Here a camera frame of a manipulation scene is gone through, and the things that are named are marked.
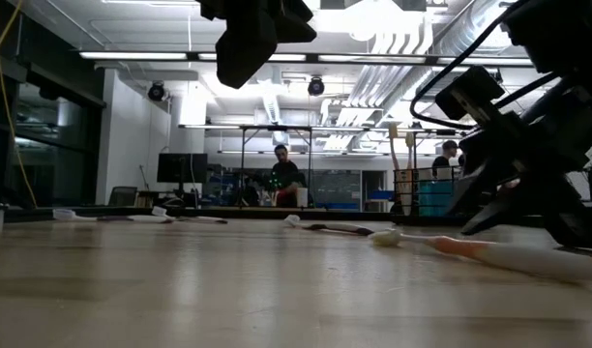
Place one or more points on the teal toothpaste tube white cap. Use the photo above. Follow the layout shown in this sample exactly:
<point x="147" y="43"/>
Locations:
<point x="445" y="198"/>

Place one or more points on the black computer monitor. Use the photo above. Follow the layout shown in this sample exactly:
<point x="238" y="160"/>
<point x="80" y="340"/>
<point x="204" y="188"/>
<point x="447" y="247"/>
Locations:
<point x="182" y="168"/>

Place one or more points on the purple white toothbrush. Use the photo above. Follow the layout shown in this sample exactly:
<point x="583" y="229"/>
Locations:
<point x="159" y="211"/>
<point x="64" y="214"/>
<point x="334" y="226"/>

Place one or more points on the black rack frame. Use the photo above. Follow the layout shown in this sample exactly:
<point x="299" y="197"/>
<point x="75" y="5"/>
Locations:
<point x="276" y="128"/>

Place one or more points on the person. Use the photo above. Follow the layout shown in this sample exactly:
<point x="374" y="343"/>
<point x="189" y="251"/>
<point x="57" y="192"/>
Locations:
<point x="284" y="174"/>
<point x="450" y="147"/>

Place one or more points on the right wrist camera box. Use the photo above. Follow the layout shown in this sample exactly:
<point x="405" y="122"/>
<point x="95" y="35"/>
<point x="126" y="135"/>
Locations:
<point x="470" y="92"/>

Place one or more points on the ceiling light strip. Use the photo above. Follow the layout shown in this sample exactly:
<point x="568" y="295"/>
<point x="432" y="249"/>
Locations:
<point x="131" y="55"/>
<point x="364" y="58"/>
<point x="288" y="57"/>
<point x="484" y="61"/>

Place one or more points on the dark office chair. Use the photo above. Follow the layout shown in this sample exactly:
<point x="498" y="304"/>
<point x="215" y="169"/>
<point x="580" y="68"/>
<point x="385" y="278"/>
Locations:
<point x="123" y="197"/>

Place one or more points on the white paper roll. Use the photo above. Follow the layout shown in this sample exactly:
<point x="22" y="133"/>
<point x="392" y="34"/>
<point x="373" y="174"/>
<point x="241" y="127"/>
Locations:
<point x="302" y="197"/>

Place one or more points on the black ceiling spot light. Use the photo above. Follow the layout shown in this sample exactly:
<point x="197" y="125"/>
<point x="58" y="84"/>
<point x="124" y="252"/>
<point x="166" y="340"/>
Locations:
<point x="156" y="92"/>
<point x="316" y="86"/>

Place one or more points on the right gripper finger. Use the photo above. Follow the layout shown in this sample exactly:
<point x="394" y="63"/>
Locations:
<point x="484" y="186"/>
<point x="533" y="208"/>

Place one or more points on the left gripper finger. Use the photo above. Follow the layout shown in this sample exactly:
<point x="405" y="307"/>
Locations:
<point x="245" y="48"/>
<point x="293" y="24"/>

